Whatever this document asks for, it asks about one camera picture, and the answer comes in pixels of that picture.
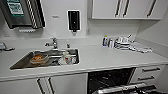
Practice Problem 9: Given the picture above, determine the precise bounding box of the white plate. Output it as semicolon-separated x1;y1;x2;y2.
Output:
58;58;78;67

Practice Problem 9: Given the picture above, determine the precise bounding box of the stainless steel sink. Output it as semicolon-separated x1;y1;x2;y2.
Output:
9;48;81;71

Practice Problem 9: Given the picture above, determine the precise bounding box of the grey paper towel dispenser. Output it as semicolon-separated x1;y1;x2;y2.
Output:
0;0;46;30

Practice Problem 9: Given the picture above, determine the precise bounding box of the white wall outlet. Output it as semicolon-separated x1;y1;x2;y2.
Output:
85;27;91;36

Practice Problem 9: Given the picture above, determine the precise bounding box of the blue dish soap bottle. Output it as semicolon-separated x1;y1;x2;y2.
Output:
102;35;109;47

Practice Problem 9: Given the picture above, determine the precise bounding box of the chrome sink faucet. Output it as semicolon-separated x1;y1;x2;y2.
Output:
44;37;59;51

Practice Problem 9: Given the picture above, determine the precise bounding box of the orange bowl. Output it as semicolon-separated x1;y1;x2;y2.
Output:
29;54;50;66

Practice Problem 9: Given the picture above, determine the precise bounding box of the small chrome sink fixture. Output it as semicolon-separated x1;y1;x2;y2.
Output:
65;43;71;50

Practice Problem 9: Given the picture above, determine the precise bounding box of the white wall cabinet door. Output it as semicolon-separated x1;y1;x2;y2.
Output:
88;0;122;20
118;0;149;20
144;0;168;20

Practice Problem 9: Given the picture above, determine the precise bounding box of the small clear bottle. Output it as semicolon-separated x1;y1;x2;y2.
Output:
108;38;114;48

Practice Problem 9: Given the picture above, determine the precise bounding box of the white cabinet drawer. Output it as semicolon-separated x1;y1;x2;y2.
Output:
129;73;161;85
130;64;166;75

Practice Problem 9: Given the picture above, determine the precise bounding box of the small wall label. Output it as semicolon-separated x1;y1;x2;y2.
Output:
51;14;60;19

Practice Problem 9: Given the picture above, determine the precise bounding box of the white base cabinet door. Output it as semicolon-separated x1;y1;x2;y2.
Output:
44;73;89;94
0;79;47;94

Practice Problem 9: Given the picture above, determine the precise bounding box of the white cup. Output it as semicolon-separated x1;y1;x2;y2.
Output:
117;35;124;43
123;35;131;44

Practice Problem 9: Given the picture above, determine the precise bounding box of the counter dish drying rack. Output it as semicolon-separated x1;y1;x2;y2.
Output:
0;42;16;52

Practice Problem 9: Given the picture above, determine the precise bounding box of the black wall soap dispenser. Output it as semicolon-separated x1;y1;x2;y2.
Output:
66;9;81;34

